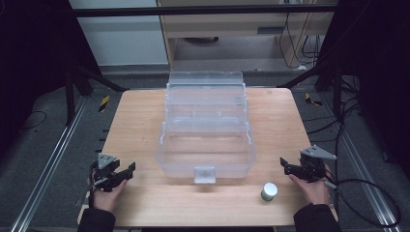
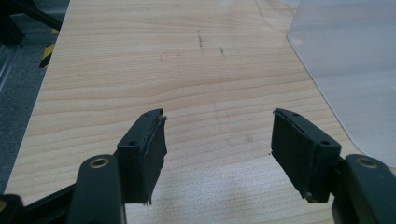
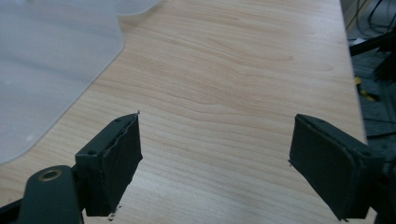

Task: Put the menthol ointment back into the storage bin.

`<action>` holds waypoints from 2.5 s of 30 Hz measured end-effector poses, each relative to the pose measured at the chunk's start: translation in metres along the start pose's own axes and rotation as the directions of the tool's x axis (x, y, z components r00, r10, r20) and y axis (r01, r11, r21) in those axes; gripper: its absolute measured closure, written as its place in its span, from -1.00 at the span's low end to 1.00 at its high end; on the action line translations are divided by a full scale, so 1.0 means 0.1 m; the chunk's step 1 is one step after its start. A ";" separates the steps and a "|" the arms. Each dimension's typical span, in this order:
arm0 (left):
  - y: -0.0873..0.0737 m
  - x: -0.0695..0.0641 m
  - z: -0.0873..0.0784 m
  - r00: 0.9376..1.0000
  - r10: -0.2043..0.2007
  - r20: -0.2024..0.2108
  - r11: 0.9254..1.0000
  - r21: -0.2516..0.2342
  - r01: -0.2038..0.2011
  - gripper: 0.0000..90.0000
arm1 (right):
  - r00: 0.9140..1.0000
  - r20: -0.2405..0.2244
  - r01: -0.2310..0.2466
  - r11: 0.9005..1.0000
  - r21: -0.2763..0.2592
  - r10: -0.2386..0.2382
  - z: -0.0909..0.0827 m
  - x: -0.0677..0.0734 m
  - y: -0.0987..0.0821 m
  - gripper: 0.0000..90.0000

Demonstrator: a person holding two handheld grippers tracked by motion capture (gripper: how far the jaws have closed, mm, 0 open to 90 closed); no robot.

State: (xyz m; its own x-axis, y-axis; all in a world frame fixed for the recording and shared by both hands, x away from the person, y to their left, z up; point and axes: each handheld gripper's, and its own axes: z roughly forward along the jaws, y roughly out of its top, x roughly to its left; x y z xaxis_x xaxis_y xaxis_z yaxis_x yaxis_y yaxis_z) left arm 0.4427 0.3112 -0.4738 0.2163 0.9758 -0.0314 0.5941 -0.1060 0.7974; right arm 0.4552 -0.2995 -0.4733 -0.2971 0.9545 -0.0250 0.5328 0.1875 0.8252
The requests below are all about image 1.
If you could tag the person's right hand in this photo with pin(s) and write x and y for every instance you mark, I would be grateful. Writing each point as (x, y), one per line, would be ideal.
(311, 191)

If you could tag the wooden cabinet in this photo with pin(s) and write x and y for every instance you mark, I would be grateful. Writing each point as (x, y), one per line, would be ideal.
(225, 29)

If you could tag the yellow black tape strip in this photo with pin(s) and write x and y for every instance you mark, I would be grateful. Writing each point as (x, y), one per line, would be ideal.
(103, 103)
(311, 99)

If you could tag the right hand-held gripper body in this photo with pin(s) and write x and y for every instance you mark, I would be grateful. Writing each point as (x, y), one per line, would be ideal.
(312, 166)

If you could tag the black metal stand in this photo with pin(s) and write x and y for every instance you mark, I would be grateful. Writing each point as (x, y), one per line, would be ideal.
(69, 96)
(336, 93)

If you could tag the clear plastic storage box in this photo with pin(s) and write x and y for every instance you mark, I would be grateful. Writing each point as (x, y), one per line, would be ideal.
(206, 141)

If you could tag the small green jar white lid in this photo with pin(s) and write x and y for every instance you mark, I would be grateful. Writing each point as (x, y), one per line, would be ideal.
(269, 190)

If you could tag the aluminium floor rail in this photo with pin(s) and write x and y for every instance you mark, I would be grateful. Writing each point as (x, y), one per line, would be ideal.
(48, 167)
(364, 167)

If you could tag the black horizontal bar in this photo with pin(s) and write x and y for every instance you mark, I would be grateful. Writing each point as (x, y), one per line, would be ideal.
(193, 11)

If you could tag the person's left hand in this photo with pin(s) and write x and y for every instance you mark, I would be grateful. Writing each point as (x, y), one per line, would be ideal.
(106, 199)

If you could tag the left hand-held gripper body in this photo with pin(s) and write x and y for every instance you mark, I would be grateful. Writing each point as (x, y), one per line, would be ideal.
(104, 167)

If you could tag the white cabinet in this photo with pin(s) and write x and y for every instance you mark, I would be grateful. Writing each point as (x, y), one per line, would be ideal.
(122, 38)

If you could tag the black curtain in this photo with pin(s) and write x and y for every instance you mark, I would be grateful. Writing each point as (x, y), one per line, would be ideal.
(32, 64)
(380, 64)

